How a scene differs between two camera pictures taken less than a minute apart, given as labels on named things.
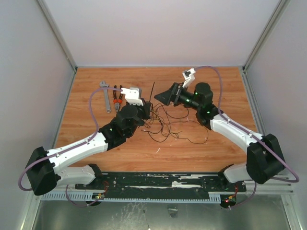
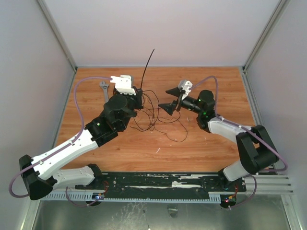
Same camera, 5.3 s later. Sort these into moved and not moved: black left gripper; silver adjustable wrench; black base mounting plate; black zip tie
Moved: black zip tie; black left gripper
Not moved: black base mounting plate; silver adjustable wrench
